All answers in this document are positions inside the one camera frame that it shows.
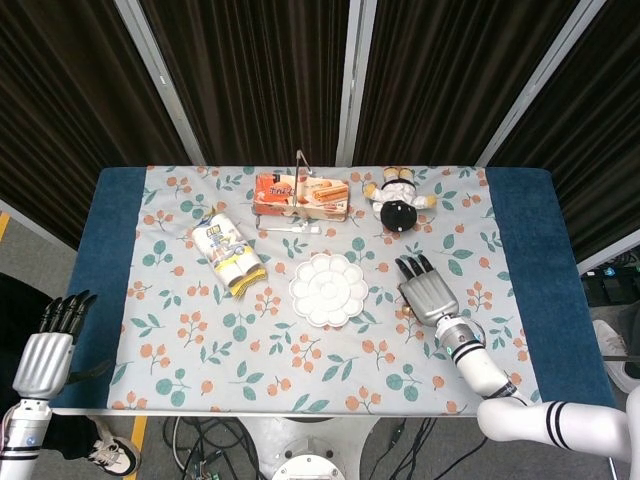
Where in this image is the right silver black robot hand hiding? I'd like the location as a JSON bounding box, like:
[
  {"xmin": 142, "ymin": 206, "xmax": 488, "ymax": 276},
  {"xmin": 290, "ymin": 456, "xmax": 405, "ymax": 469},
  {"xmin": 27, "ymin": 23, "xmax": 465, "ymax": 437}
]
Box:
[{"xmin": 394, "ymin": 253, "xmax": 460, "ymax": 327}]

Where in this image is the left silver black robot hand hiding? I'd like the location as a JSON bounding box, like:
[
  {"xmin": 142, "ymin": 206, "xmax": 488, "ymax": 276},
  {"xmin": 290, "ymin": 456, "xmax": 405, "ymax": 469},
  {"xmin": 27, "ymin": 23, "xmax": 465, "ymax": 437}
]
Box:
[{"xmin": 12, "ymin": 289, "xmax": 116, "ymax": 400}]

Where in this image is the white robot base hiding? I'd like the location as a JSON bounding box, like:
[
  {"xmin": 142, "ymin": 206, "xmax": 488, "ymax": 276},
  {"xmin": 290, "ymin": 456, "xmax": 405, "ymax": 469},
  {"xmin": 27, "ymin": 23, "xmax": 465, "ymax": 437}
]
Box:
[{"xmin": 234, "ymin": 414, "xmax": 386, "ymax": 480}]

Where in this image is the bystander dark clothing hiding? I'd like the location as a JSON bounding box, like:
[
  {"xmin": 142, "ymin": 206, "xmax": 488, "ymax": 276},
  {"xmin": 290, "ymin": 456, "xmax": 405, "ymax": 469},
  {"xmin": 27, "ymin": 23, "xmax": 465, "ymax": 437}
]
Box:
[{"xmin": 0, "ymin": 272, "xmax": 101, "ymax": 464}]

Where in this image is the plush doll with black head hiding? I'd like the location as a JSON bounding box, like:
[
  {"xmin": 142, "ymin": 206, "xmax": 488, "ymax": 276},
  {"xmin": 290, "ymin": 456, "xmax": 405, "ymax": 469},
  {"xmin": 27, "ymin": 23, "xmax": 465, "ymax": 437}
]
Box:
[{"xmin": 362, "ymin": 166, "xmax": 439, "ymax": 233}]

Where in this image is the white flower-shaped paint palette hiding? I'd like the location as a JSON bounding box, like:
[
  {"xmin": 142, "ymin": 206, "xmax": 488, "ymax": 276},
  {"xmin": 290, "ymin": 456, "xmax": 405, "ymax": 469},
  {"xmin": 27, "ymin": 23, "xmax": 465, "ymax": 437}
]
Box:
[{"xmin": 288, "ymin": 252, "xmax": 370, "ymax": 329}]

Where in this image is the white and black sneaker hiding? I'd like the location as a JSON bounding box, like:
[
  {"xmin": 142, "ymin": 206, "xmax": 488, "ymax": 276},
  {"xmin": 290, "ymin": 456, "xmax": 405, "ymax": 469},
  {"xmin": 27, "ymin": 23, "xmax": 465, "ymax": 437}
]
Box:
[{"xmin": 87, "ymin": 433, "xmax": 142, "ymax": 477}]

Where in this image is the blue table cover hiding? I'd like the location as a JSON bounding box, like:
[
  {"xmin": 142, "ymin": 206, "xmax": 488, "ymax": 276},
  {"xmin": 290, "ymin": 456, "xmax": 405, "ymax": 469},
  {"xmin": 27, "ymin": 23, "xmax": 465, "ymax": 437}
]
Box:
[{"xmin": 52, "ymin": 166, "xmax": 619, "ymax": 416}]

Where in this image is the floral print tablecloth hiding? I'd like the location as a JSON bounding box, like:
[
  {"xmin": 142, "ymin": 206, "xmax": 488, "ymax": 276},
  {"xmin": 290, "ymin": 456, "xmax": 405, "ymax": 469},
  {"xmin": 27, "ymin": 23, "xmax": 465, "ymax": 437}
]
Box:
[{"xmin": 107, "ymin": 164, "xmax": 545, "ymax": 416}]

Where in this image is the orange wafer biscuit box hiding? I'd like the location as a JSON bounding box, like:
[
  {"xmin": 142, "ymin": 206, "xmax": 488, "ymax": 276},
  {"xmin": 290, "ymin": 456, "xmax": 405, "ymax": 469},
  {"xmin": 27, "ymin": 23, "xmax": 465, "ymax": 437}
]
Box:
[{"xmin": 252, "ymin": 172, "xmax": 350, "ymax": 222}]

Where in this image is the white rolls plastic pack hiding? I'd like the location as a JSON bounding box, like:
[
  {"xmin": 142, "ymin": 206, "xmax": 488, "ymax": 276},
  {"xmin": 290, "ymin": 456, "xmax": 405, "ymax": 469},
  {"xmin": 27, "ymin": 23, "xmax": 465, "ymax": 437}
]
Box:
[{"xmin": 191, "ymin": 202, "xmax": 270, "ymax": 301}]

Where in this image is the dark brown curtain panel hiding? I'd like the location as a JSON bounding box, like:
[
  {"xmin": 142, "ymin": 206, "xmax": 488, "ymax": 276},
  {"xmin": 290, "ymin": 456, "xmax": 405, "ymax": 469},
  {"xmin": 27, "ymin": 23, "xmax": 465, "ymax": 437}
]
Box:
[
  {"xmin": 139, "ymin": 0, "xmax": 351, "ymax": 165},
  {"xmin": 352, "ymin": 0, "xmax": 584, "ymax": 166},
  {"xmin": 0, "ymin": 0, "xmax": 194, "ymax": 251},
  {"xmin": 487, "ymin": 0, "xmax": 640, "ymax": 264}
]

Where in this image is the aluminium partition base rail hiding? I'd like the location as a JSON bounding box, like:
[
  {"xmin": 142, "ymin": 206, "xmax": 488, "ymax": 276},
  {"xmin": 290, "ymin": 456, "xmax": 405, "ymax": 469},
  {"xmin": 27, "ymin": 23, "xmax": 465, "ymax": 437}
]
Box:
[
  {"xmin": 0, "ymin": 198, "xmax": 79, "ymax": 252},
  {"xmin": 577, "ymin": 243, "xmax": 640, "ymax": 275}
]

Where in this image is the black floor cable bundle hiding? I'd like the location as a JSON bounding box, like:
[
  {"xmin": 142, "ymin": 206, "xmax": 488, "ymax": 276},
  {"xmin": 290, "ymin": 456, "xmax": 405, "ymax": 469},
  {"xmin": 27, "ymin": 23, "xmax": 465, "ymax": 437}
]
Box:
[
  {"xmin": 162, "ymin": 415, "xmax": 274, "ymax": 480},
  {"xmin": 377, "ymin": 415, "xmax": 439, "ymax": 480}
]

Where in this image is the aluminium partition post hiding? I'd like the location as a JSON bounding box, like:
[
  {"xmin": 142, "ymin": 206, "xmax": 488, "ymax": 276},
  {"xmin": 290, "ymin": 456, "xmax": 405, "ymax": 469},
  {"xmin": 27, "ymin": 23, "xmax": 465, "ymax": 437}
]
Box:
[
  {"xmin": 335, "ymin": 0, "xmax": 376, "ymax": 166},
  {"xmin": 112, "ymin": 0, "xmax": 206, "ymax": 166},
  {"xmin": 477, "ymin": 0, "xmax": 609, "ymax": 166}
]

